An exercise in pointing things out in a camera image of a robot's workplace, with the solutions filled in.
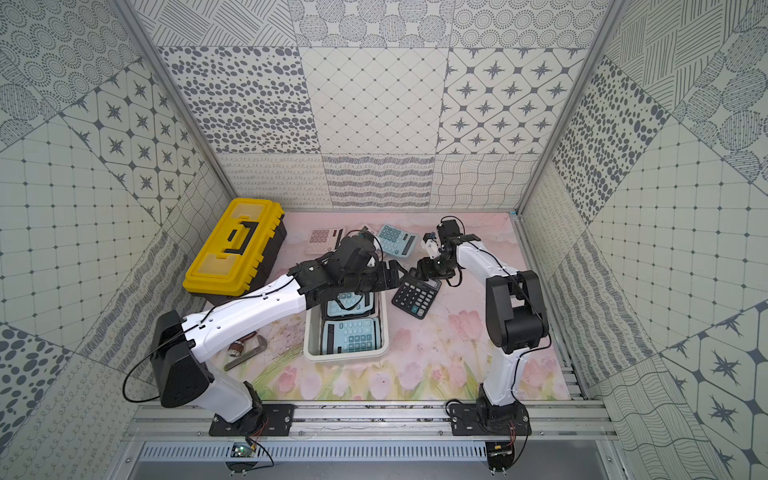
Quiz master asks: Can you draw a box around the black calculator back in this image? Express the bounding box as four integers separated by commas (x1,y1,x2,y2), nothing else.
391,268,442,320

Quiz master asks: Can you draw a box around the white plastic storage box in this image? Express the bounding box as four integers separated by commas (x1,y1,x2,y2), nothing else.
303,293,390,363

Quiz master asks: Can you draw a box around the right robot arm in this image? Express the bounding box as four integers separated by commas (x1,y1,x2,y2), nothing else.
415,215,550,418

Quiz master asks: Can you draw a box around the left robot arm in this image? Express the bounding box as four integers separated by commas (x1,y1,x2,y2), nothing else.
149,232,408,435

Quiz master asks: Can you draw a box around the pink calculator back left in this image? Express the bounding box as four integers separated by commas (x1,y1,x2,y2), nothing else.
305,228,345,256

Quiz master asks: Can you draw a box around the small blue calculator back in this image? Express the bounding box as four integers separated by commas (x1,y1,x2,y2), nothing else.
376,224,417,259

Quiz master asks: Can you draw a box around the yellow black toolbox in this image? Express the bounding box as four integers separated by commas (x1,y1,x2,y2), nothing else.
183,198,287,305

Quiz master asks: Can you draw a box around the metal clamp tool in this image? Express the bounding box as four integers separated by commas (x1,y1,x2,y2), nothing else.
223,331,268,371

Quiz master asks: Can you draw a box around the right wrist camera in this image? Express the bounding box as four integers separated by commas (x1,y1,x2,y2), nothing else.
422,232,440,259

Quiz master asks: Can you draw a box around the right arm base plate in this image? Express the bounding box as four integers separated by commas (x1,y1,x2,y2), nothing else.
445,400,532,436

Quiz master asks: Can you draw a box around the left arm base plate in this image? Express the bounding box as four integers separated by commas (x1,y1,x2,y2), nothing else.
208,403,296,437

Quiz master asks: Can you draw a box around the aluminium rail frame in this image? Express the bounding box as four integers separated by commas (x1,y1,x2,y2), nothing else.
124,401,618,463

